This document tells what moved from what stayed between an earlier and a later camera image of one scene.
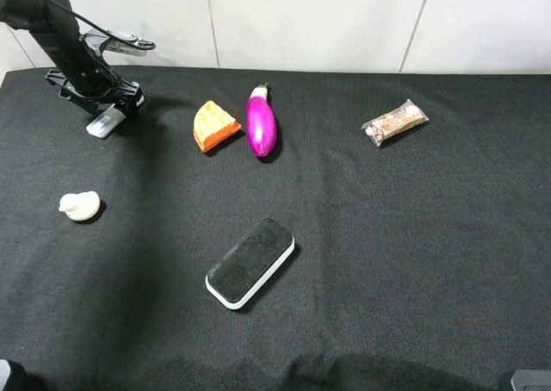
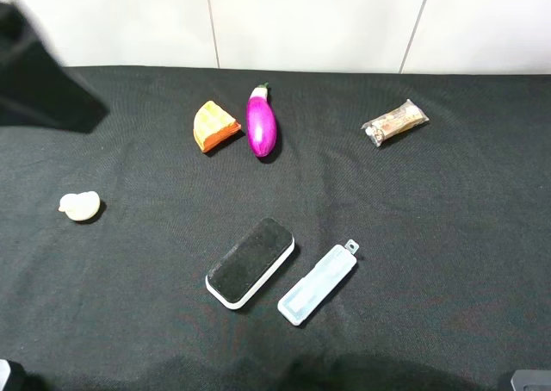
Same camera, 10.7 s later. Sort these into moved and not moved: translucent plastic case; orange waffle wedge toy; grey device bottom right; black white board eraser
Moved: translucent plastic case
Not moved: orange waffle wedge toy; grey device bottom right; black white board eraser
